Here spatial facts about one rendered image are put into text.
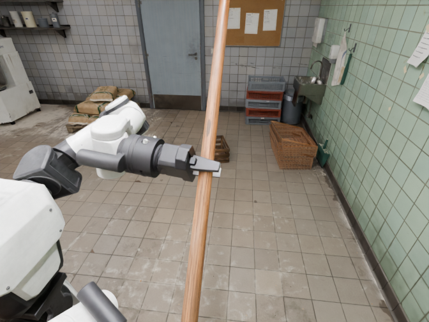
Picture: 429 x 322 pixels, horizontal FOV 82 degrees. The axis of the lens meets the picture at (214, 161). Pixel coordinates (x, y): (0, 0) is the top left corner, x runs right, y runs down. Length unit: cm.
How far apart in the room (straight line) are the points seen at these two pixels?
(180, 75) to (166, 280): 372
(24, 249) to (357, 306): 202
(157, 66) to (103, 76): 115
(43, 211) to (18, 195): 6
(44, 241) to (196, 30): 430
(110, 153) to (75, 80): 533
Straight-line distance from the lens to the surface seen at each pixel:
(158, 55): 496
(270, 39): 470
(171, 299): 205
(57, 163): 86
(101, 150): 58
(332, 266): 237
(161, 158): 51
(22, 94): 580
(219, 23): 75
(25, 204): 74
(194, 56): 480
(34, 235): 75
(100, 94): 448
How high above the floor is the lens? 179
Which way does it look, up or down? 32 degrees down
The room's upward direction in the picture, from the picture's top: straight up
